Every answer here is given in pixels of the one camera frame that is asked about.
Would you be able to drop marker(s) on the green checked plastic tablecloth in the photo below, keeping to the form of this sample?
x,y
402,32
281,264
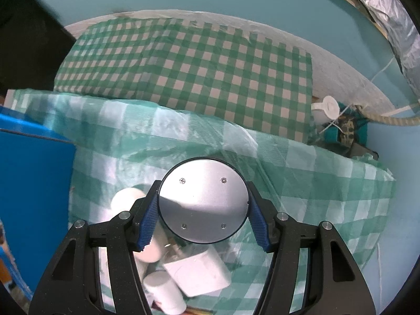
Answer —
x,y
311,187

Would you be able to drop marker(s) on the white rounded capsule device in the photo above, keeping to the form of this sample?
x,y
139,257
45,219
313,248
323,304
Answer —
x,y
126,201

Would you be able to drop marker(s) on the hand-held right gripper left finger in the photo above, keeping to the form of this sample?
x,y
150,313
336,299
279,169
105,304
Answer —
x,y
149,218

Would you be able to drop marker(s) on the green checkered tablecloth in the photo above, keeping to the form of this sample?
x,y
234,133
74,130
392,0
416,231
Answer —
x,y
197,72

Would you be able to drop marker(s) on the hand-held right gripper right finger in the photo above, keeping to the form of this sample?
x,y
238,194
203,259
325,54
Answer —
x,y
259,223

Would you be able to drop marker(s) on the silver foil wrapped pipe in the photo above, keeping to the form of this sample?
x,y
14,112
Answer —
x,y
387,16

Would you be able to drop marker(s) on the white bottle cap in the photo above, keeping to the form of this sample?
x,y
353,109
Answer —
x,y
328,106

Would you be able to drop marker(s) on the round black puck silver top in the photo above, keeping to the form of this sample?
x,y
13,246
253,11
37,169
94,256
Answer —
x,y
203,200

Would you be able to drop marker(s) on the white charger adapter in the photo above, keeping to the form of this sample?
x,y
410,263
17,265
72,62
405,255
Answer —
x,y
200,272

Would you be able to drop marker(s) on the white cylinder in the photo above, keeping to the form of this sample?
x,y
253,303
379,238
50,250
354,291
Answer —
x,y
165,292

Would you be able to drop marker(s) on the blue cardboard box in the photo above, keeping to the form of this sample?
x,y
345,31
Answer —
x,y
32,187

